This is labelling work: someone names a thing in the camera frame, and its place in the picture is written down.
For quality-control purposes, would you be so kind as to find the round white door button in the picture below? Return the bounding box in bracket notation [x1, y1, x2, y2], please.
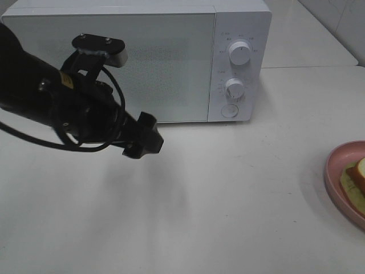
[221, 104, 239, 118]

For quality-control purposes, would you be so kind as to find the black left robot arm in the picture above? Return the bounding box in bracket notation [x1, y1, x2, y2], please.
[1, 25, 164, 159]

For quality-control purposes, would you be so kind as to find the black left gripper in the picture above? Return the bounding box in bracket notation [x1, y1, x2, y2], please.
[36, 53, 164, 159]

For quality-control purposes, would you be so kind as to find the white microwave oven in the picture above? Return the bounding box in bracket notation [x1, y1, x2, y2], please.
[1, 1, 272, 122]

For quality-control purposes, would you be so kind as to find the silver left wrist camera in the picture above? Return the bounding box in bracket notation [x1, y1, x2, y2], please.
[72, 34, 128, 68]

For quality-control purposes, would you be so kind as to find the white microwave door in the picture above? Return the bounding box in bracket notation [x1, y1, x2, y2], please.
[3, 14, 214, 122]

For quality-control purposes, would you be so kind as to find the white bread sandwich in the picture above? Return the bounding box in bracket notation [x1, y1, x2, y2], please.
[340, 158, 364, 216]

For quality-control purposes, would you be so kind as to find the pink round plate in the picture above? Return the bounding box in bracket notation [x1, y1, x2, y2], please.
[324, 140, 364, 231]

